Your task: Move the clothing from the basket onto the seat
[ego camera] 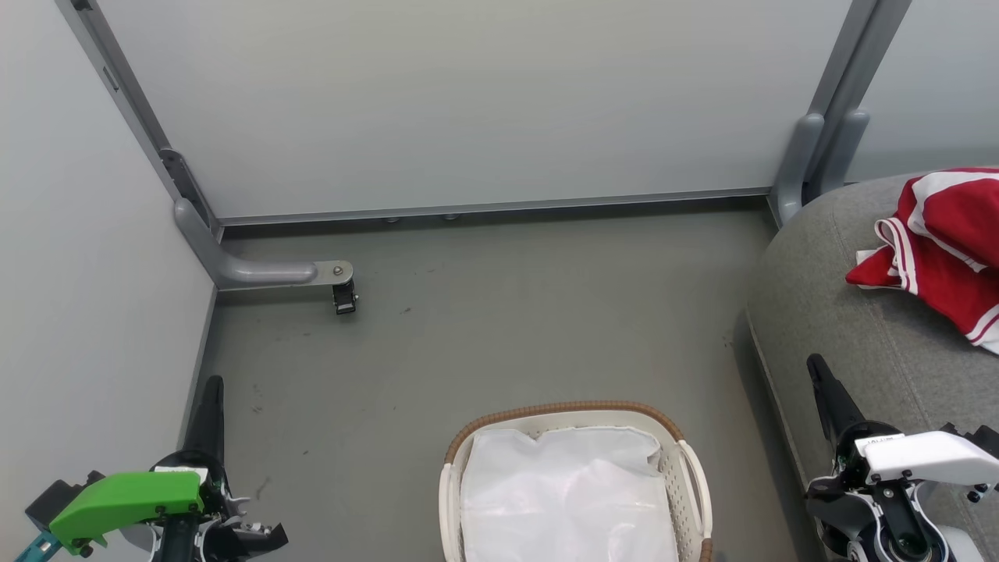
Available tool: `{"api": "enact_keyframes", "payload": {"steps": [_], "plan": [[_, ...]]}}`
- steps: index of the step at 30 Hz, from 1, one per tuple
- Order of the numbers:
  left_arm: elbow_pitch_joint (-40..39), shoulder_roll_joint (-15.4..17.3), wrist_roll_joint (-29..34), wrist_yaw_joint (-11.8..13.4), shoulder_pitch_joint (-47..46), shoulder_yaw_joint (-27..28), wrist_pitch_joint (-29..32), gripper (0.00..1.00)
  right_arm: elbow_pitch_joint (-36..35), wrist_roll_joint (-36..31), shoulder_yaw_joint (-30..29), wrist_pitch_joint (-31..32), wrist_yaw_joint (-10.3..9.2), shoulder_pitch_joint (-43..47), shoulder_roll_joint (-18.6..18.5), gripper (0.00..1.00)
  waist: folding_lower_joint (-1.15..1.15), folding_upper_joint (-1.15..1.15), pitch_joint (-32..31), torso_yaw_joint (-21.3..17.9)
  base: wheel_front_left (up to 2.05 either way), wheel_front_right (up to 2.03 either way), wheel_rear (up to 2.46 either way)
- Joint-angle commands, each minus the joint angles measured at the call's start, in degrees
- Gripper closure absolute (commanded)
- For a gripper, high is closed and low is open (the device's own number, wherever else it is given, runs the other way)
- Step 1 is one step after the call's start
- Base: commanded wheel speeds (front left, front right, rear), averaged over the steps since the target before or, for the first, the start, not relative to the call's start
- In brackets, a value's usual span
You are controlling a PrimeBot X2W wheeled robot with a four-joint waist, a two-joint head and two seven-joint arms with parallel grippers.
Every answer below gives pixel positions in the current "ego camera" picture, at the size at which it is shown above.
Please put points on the grey partition post with brackets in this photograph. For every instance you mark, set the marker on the grey partition post with brackets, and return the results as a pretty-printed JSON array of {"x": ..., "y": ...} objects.
[{"x": 847, "y": 78}]

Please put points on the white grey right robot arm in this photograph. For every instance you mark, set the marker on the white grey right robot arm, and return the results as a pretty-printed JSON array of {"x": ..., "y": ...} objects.
[{"x": 839, "y": 507}]

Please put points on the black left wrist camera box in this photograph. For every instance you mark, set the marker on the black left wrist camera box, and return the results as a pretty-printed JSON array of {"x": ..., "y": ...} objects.
[{"x": 48, "y": 499}]

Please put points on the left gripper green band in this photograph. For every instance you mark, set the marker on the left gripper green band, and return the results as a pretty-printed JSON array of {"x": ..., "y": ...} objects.
[{"x": 125, "y": 499}]

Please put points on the grey partition post with hinge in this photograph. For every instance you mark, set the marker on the grey partition post with hinge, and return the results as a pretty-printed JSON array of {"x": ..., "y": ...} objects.
[{"x": 121, "y": 78}]

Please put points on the cream laundry basket brown rim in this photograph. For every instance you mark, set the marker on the cream laundry basket brown rim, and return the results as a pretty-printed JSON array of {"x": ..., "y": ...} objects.
[{"x": 546, "y": 421}]

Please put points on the grey fabric sofa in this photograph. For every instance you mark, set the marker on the grey fabric sofa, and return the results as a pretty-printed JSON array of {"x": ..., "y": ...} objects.
[{"x": 858, "y": 351}]

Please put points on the red basketball jersey white trim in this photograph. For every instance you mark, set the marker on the red basketball jersey white trim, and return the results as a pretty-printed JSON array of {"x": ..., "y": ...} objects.
[{"x": 948, "y": 257}]

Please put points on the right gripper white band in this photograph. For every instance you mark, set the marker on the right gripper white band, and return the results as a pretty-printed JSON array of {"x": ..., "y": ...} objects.
[{"x": 929, "y": 457}]

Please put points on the black caster wheel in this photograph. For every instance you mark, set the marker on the black caster wheel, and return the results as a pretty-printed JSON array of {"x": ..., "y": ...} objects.
[{"x": 345, "y": 298}]

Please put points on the white cloth basket liner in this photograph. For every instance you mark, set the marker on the white cloth basket liner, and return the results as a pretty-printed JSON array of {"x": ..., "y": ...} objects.
[{"x": 562, "y": 499}]

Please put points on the grey partition bottom rail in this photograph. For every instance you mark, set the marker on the grey partition bottom rail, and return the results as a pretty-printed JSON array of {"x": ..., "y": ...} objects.
[{"x": 546, "y": 204}]

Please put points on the grey partition foot bar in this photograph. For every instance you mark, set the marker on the grey partition foot bar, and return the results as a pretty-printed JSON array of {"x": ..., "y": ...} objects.
[{"x": 257, "y": 273}]

